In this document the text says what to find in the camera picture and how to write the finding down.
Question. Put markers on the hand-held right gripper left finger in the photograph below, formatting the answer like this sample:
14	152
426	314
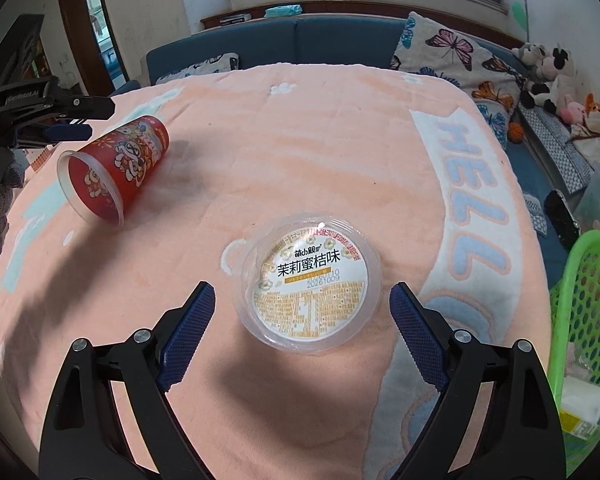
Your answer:
187	335

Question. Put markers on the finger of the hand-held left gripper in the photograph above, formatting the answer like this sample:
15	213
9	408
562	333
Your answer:
40	100
67	131

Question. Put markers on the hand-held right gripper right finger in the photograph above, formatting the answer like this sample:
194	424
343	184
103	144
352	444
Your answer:
415	335

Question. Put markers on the red printed paper cup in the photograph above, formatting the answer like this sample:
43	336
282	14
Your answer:
125	160

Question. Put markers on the white label jelly cup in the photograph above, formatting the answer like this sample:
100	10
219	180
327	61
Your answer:
307	285

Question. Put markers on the green plastic basket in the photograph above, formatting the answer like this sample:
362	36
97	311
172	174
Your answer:
587	320

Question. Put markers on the small white butterfly pillow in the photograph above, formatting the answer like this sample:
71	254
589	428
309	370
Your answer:
205	67

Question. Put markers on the stack of books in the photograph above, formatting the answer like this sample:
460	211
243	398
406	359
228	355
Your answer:
235	18

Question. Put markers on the small orange basketball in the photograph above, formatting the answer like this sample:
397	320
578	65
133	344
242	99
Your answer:
516	132

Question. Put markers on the teal cloth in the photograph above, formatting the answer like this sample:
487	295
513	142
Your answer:
284	10

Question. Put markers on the blue sofa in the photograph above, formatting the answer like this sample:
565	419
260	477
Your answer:
320	40

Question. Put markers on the pink plush toy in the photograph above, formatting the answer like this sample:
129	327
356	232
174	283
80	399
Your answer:
573	111

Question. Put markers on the large butterfly print pillow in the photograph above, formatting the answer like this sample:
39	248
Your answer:
455	55

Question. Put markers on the black and white cow plush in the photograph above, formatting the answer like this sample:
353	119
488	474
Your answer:
555	75

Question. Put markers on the grey raccoon plush toy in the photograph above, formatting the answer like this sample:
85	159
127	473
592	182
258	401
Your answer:
527	53

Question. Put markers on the brown door frame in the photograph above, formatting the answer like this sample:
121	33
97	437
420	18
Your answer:
77	30

